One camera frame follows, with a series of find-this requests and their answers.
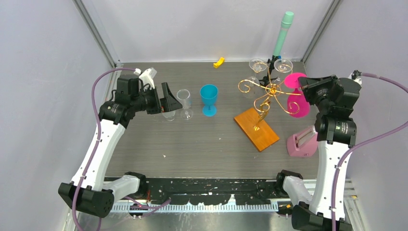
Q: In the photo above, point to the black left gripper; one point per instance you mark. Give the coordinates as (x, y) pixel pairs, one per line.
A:
(167, 104)

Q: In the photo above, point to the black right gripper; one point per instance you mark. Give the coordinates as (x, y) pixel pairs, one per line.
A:
(310, 85)

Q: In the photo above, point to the clear patterned wine glass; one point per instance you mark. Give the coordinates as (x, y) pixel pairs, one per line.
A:
(169, 116)

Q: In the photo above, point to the pink plastic wine glass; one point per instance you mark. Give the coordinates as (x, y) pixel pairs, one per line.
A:
(297, 106)

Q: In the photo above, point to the blue plastic wine glass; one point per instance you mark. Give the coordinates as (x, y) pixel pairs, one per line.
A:
(209, 93)

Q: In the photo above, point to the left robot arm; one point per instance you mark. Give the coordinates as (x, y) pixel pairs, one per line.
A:
(87, 191)

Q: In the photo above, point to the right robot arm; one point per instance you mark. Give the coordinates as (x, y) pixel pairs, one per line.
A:
(336, 134)

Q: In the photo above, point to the orange wooden rack base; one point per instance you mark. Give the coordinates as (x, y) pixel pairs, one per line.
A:
(256, 130)

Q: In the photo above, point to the mint green tube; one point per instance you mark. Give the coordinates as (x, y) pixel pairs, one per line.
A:
(286, 23)

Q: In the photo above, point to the yellow small block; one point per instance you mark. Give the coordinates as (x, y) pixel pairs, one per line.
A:
(220, 62)

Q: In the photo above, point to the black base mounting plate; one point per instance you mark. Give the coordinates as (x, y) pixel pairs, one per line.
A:
(210, 191)

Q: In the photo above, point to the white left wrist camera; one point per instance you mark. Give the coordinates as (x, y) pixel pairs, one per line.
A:
(147, 76)

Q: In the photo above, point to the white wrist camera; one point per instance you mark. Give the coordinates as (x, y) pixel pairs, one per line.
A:
(147, 76)
(356, 77)

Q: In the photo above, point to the gold wire glass rack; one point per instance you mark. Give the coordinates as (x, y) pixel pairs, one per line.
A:
(262, 103)

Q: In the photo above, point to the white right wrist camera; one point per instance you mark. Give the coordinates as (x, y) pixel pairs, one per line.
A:
(356, 77)

